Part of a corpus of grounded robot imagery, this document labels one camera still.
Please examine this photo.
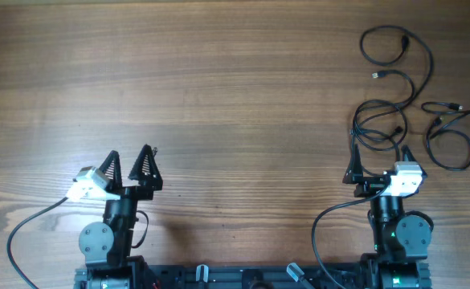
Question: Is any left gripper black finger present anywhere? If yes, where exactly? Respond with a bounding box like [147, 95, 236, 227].
[128, 144, 163, 191]
[99, 150, 123, 191]

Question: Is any black thin USB cable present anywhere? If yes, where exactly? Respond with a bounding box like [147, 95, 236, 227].
[420, 100, 470, 173]

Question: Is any black thick USB cable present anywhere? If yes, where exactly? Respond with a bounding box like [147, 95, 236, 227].
[349, 25, 435, 177]

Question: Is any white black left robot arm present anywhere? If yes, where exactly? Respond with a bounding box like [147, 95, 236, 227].
[72, 144, 163, 289]

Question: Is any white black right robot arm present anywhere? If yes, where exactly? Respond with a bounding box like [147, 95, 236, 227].
[343, 145, 434, 289]

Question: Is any black right camera cable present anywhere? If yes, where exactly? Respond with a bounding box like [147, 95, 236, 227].
[310, 178, 392, 289]

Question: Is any black camera cable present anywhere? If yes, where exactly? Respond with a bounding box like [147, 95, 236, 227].
[6, 196, 70, 289]
[310, 178, 392, 289]

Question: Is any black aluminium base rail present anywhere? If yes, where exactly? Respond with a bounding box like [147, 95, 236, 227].
[73, 263, 432, 289]

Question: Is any black left camera cable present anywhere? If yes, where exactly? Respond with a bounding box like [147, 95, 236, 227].
[6, 196, 70, 289]

